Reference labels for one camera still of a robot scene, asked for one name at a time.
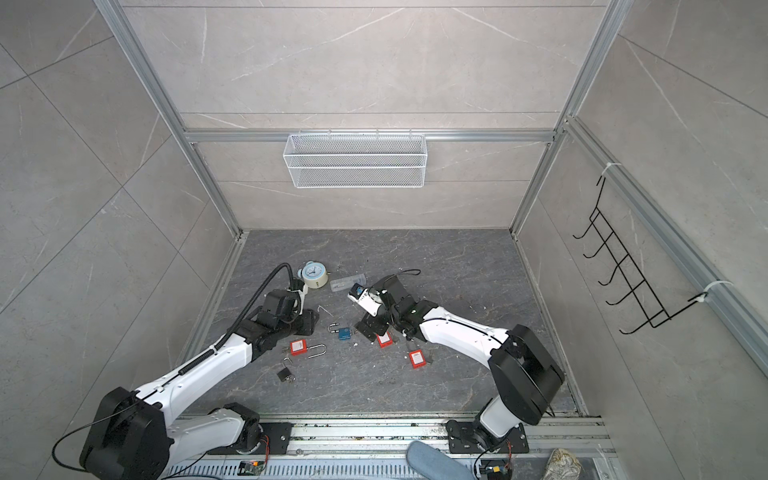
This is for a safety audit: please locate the white wire basket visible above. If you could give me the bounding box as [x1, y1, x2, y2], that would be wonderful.
[283, 133, 428, 189]

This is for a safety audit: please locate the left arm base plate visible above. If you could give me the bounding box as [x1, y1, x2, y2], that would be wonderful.
[207, 422, 294, 455]

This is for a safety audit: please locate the blue padlock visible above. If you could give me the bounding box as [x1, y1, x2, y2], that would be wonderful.
[327, 323, 352, 341]

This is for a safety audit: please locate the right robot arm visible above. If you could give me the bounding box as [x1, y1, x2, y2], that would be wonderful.
[348, 274, 565, 451]

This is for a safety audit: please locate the small black padlock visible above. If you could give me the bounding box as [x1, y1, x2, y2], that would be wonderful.
[277, 358, 296, 383]

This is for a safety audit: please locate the patterned shoe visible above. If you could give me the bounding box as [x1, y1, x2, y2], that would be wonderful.
[542, 448, 582, 480]

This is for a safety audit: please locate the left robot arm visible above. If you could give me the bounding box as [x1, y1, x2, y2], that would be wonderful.
[73, 262, 319, 479]

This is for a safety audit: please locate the red padlock long shackle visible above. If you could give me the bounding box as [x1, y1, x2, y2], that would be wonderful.
[289, 339, 327, 359]

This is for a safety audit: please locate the silver hex key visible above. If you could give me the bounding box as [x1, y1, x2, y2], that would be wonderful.
[318, 305, 335, 318]

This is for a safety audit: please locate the aluminium rail front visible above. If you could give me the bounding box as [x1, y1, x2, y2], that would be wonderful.
[260, 412, 617, 460]

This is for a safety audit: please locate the blue slipper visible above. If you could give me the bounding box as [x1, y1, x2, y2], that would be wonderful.
[405, 441, 476, 480]

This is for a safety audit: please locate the black wire hook rack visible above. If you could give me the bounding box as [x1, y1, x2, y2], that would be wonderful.
[571, 176, 709, 336]

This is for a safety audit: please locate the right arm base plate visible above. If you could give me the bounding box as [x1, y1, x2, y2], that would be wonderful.
[445, 419, 530, 454]

